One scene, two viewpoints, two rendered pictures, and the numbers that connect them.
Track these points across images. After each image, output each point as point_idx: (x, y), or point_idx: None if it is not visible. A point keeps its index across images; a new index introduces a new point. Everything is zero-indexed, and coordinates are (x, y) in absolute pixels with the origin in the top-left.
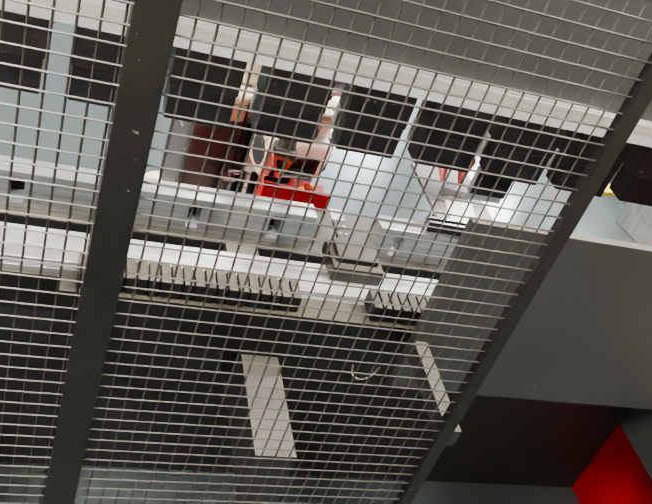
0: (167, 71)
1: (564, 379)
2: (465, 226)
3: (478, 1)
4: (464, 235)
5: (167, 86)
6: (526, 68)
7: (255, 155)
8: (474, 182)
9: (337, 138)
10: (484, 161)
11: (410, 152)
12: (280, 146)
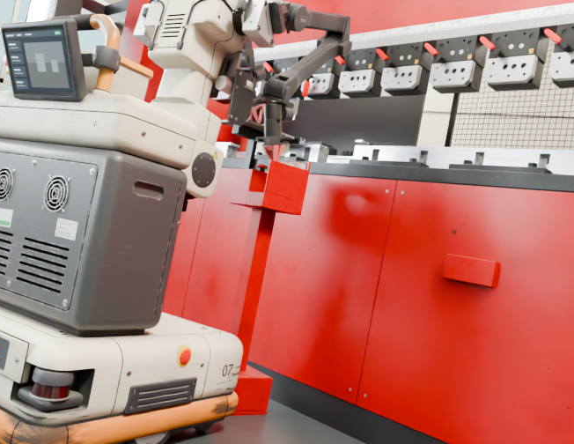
0: (474, 62)
1: None
2: (423, 99)
3: None
4: (423, 102)
5: (475, 72)
6: None
7: (202, 180)
8: (298, 107)
9: (378, 90)
10: (298, 92)
11: (334, 94)
12: (282, 136)
